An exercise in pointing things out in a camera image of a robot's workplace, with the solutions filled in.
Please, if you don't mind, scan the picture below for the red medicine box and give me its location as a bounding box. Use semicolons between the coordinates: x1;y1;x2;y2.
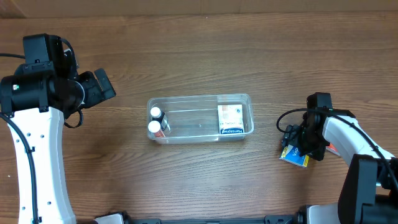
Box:
326;143;340;156

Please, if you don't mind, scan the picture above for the blue yellow VapoDrops box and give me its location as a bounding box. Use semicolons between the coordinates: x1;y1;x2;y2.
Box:
279;145;309;168

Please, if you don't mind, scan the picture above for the dark bottle white cap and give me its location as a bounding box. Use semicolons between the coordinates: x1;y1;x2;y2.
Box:
150;106;170;131

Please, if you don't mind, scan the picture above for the orange tube white cap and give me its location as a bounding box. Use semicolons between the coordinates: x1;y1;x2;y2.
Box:
147;121;165;138

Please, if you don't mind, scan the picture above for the white blue Hansaplast box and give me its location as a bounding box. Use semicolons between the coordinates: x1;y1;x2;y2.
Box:
218;105;244;134

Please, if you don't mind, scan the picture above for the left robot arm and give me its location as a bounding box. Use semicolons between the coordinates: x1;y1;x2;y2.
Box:
1;34;116;223

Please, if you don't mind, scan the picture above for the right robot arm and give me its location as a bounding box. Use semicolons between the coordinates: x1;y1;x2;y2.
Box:
281;92;397;223

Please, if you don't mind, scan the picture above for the clear plastic container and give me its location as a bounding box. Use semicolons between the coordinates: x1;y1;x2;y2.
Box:
147;93;254;144

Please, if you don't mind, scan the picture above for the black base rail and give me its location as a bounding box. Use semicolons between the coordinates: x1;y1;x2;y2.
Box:
88;205;309;224

